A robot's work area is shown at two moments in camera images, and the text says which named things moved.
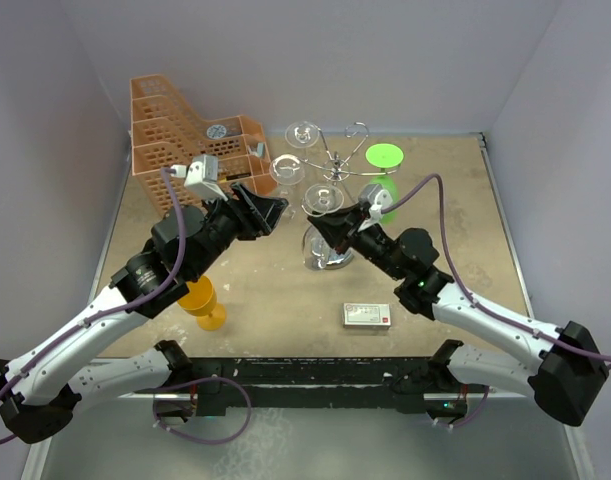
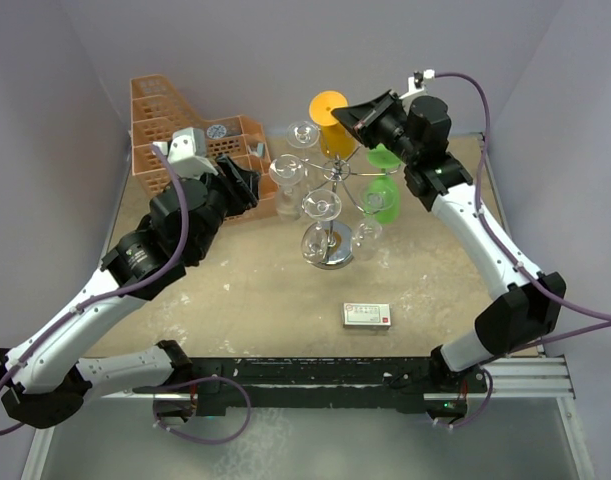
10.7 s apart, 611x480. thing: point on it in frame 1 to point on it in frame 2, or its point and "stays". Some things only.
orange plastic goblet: (200, 301) to (338, 140)
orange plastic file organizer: (168, 133) stays
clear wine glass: (302, 134) stays
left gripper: (255, 215) to (239, 185)
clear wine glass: (286, 171) stays
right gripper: (337, 226) to (364, 118)
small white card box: (367, 316) stays
